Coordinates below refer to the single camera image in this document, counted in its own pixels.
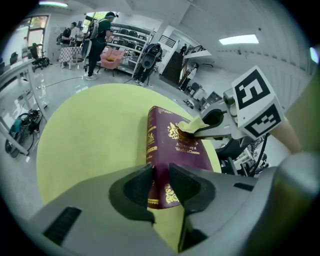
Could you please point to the red hardcover book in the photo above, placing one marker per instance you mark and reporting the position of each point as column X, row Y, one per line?
column 175, row 155

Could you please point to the white desk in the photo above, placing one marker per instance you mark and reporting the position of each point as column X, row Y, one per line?
column 15, row 72

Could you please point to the checkered cloth table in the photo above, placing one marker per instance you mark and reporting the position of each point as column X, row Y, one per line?
column 70, row 53

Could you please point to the dark staircase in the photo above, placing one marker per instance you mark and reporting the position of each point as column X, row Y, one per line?
column 172, row 67

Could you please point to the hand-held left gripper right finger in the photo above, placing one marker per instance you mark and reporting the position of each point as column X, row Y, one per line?
column 225, row 205

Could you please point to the ceiling strip light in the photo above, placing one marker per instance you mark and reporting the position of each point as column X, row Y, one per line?
column 52, row 3
column 314, row 55
column 237, row 39

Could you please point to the grey cabinet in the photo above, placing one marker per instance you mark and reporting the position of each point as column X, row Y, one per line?
column 215, row 97

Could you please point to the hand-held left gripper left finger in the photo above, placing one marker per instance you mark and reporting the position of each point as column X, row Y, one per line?
column 100, row 220

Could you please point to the large window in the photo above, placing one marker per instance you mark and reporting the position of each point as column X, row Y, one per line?
column 37, row 22

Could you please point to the metal rack of black seats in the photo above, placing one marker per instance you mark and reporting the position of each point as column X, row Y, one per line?
column 130, row 37

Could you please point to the round yellow-green table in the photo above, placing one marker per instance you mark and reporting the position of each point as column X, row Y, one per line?
column 95, row 130

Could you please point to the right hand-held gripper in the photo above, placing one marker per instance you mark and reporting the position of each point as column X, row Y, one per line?
column 255, row 100

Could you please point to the black swivel chair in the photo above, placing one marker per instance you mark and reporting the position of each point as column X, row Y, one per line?
column 37, row 60

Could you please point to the person's right forearm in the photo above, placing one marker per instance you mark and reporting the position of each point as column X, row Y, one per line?
column 287, row 137

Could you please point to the pink armchair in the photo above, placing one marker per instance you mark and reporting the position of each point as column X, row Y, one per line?
column 111, row 57

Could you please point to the yellow cloth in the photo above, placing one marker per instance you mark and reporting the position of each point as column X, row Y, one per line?
column 191, row 125

